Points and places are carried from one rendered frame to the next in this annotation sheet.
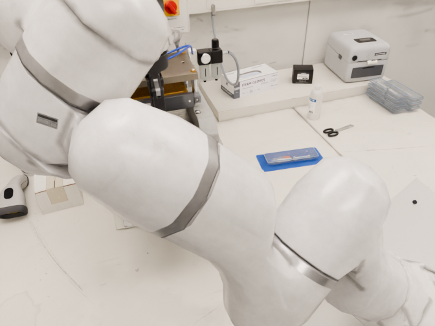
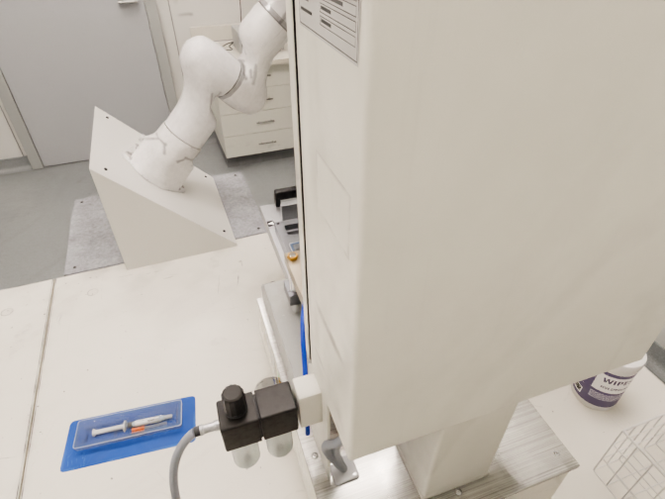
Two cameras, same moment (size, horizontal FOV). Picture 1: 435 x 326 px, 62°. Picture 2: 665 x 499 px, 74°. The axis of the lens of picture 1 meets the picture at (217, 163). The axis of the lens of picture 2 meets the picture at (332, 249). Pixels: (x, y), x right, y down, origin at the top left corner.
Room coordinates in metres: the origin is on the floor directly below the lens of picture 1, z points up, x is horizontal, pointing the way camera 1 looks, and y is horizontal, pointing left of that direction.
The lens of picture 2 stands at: (1.50, 0.08, 1.53)
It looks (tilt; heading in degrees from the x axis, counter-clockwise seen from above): 38 degrees down; 175
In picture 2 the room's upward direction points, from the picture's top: straight up
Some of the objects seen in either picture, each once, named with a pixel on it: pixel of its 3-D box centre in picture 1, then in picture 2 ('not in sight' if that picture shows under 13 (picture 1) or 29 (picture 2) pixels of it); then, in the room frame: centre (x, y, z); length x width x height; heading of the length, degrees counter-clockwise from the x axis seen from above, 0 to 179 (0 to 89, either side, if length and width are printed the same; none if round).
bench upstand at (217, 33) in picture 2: not in sight; (280, 28); (-2.12, -0.01, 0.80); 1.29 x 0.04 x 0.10; 106
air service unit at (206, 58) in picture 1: (209, 61); (260, 419); (1.20, 0.02, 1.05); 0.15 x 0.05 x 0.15; 104
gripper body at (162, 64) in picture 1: (153, 70); not in sight; (0.81, 0.14, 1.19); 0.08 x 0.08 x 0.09
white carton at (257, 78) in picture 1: (249, 80); not in sight; (1.51, -0.15, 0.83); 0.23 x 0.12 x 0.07; 116
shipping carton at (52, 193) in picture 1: (58, 180); not in sight; (0.89, 0.51, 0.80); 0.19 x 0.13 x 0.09; 16
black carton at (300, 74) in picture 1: (302, 74); not in sight; (1.56, -0.40, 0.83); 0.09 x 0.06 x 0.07; 83
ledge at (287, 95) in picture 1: (294, 85); not in sight; (1.56, -0.37, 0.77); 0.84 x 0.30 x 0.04; 106
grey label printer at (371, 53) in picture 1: (356, 54); not in sight; (1.64, -0.66, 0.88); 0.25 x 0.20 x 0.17; 10
